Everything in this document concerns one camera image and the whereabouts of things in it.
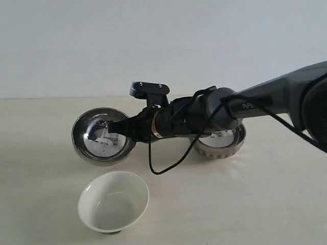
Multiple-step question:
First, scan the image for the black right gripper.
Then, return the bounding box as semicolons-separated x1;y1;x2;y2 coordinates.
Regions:
108;101;198;143

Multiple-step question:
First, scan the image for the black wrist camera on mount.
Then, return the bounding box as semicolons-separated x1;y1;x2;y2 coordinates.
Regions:
130;82;170;108

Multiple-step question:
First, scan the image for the stainless steel bowl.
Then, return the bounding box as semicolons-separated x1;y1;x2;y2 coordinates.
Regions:
71;107;136;166
193;124;246;159

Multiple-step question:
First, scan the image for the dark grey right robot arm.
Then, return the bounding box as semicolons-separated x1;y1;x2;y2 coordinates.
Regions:
108;62;326;151

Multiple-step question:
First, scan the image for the white ceramic bowl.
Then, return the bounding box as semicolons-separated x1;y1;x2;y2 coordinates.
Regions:
77;170;150;233

